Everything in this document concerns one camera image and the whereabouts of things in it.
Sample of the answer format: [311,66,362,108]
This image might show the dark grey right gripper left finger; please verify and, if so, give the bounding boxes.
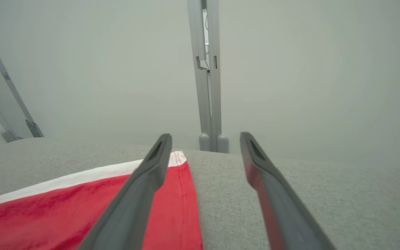
[77,134,173,250]

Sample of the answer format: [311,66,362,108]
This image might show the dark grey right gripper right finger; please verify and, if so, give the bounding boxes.
[240,132,336,250]

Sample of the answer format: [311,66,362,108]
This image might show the red shorts white waistband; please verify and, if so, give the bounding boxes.
[0,150,204,250]

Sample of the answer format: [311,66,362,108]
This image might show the grey partition post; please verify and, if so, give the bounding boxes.
[186,0,229,153]

